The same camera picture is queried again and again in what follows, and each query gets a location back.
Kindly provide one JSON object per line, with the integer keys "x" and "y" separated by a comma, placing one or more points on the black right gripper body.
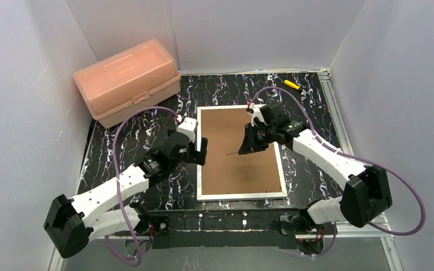
{"x": 257, "y": 135}

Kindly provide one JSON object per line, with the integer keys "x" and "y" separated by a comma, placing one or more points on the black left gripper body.
{"x": 193, "y": 151}

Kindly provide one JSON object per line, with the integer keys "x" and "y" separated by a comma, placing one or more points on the white picture frame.
{"x": 235, "y": 177}

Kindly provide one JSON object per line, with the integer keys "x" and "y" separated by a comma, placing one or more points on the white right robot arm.
{"x": 366, "y": 192}

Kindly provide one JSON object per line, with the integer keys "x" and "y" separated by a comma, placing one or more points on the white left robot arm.
{"x": 71, "y": 223}

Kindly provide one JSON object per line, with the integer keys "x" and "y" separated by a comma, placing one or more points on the yellow screwdriver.
{"x": 293, "y": 85}

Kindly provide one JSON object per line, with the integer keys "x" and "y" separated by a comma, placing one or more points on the pink plastic storage box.
{"x": 119, "y": 86}

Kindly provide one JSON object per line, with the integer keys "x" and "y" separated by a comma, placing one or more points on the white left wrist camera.
{"x": 187, "y": 126}

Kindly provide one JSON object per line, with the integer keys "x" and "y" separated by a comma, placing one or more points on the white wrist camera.
{"x": 187, "y": 126}
{"x": 254, "y": 110}

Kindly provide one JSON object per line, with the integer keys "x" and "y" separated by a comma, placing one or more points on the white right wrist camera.
{"x": 254, "y": 110}

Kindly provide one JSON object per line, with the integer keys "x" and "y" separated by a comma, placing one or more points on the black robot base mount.
{"x": 281, "y": 228}

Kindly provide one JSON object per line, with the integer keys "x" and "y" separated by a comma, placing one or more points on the aluminium rail frame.
{"x": 146, "y": 129}

